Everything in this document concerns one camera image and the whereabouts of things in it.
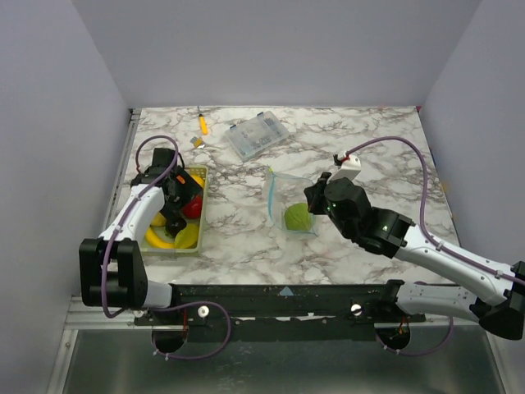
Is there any clear zip top bag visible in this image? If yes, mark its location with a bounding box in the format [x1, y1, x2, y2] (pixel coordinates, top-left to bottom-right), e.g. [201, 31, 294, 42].
[263, 167, 318, 237]

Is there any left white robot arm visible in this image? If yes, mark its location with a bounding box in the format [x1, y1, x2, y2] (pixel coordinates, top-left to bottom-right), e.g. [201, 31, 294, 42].
[79, 148, 203, 324]

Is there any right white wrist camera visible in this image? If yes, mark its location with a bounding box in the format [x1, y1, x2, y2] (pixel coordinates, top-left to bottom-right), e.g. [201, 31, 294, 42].
[330, 154, 362, 181]

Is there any small yellow metal clip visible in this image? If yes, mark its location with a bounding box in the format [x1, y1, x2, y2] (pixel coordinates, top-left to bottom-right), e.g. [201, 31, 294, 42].
[190, 137, 205, 149]

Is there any clear plastic compartment box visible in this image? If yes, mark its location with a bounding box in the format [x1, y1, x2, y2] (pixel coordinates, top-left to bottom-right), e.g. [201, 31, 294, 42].
[225, 111, 290, 162]

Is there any orange toy fruit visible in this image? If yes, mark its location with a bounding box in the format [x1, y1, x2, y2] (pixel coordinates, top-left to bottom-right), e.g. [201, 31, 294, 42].
[191, 175, 205, 189]

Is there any yellow handled screwdriver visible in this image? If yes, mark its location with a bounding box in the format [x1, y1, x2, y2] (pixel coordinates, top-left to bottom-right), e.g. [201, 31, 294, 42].
[197, 106, 209, 135]

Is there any red toy apple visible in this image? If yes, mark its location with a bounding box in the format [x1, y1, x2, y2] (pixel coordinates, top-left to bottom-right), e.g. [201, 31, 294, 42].
[182, 195, 203, 219]

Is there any green toy cabbage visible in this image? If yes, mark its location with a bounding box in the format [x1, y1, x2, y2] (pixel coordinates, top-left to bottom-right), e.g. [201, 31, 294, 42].
[284, 203, 313, 231]

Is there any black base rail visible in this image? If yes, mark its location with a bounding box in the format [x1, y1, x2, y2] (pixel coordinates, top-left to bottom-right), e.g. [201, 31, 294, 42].
[135, 280, 426, 342]

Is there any green perforated plastic basket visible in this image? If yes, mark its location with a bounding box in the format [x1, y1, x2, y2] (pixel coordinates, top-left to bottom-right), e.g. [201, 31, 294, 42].
[140, 164, 208, 256]

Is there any yellow toy pear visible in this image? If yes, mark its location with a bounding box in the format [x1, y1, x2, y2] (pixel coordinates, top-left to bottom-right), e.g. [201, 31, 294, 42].
[150, 213, 167, 227]

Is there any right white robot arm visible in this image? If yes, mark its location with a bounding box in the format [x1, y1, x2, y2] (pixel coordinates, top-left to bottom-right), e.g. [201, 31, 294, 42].
[304, 172, 524, 340]

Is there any yellow toy banana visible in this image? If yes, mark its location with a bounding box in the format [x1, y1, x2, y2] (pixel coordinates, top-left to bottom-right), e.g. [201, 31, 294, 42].
[144, 227, 175, 250]

